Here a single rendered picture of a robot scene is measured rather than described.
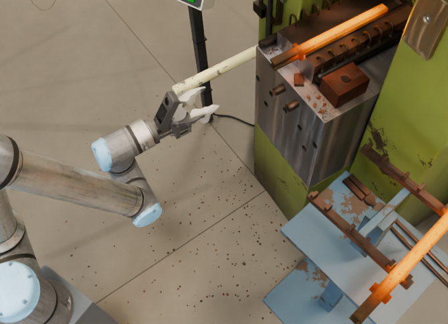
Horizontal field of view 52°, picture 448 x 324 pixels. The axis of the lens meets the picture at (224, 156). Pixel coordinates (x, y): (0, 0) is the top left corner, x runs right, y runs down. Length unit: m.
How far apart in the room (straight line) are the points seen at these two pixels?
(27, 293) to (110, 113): 1.50
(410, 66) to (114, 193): 0.85
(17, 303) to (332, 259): 0.87
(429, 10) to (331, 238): 0.68
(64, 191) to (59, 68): 1.96
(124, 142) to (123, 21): 1.92
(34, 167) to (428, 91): 0.99
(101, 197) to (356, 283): 0.74
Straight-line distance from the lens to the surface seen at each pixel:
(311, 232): 1.44
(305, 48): 1.50
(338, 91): 1.43
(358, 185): 1.52
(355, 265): 1.43
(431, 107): 1.38
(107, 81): 2.84
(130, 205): 1.27
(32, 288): 1.39
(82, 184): 1.13
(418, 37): 1.27
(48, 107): 2.84
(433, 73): 1.32
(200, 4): 1.69
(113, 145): 1.31
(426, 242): 1.20
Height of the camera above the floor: 2.09
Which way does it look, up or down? 59 degrees down
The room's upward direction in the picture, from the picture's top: 5 degrees counter-clockwise
